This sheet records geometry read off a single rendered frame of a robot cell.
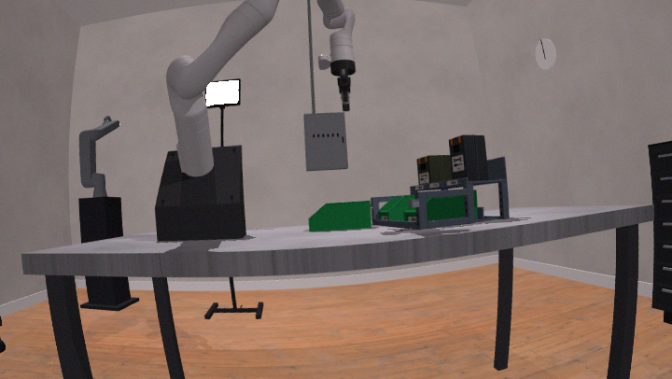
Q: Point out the olive green tool case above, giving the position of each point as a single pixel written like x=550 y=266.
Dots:
x=434 y=168

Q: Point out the green bin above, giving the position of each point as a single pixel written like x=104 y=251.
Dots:
x=444 y=208
x=341 y=216
x=393 y=209

